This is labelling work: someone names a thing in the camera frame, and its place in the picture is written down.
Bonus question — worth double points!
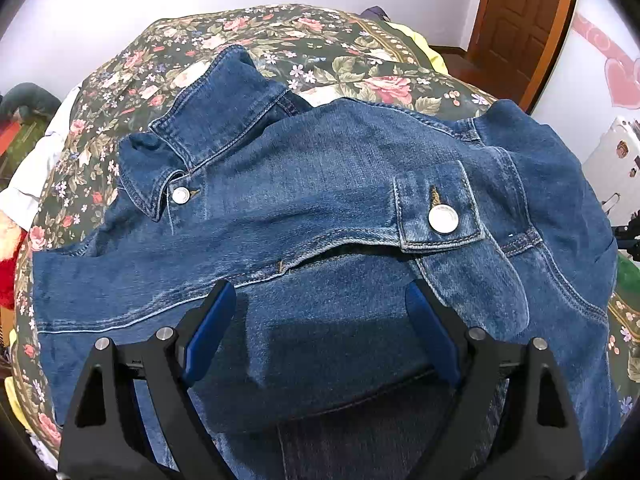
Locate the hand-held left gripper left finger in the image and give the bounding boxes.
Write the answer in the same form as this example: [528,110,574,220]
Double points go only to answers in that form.
[57,280,237,480]

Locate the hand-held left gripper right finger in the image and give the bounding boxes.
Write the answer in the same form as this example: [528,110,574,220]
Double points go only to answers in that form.
[405,277,586,480]

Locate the green bag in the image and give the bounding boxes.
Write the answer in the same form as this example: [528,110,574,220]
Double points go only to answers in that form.
[612,250,640,311]

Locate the grey cloth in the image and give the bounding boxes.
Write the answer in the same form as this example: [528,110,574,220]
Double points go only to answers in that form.
[0,82,63,121]

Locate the floral bed blanket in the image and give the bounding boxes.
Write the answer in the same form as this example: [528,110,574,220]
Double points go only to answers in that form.
[10,2,640,461]

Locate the brown wooden door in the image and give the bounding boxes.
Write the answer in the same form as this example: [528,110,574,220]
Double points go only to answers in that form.
[465,0,581,111]

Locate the white shirt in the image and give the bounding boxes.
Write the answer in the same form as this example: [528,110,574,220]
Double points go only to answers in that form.
[0,85,81,231]

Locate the pink heart wall sticker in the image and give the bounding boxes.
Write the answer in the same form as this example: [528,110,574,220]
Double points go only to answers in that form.
[572,10,640,111]

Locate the red plush toy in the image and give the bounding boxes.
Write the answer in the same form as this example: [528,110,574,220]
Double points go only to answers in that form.
[0,210,33,311]

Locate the blue denim jacket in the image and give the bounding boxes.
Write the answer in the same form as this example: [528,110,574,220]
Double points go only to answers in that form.
[31,45,618,480]

